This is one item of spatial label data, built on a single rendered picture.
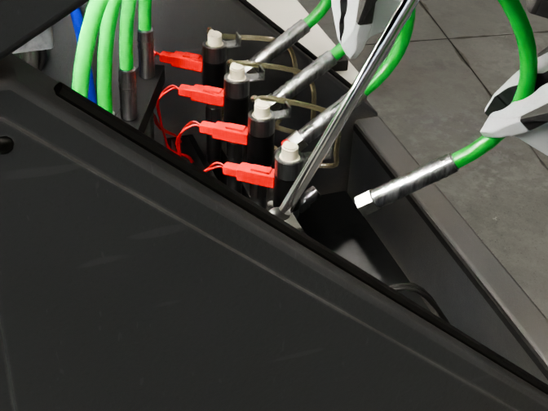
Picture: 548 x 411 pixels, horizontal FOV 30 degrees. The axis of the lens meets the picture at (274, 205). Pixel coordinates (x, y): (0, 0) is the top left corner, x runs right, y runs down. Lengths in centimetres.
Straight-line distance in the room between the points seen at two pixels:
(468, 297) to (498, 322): 6
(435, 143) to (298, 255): 258
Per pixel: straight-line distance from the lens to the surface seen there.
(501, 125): 86
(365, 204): 91
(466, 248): 119
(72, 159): 49
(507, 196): 297
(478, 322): 118
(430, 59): 360
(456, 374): 71
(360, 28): 91
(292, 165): 97
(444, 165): 89
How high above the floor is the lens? 168
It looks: 37 degrees down
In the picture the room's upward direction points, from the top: 3 degrees clockwise
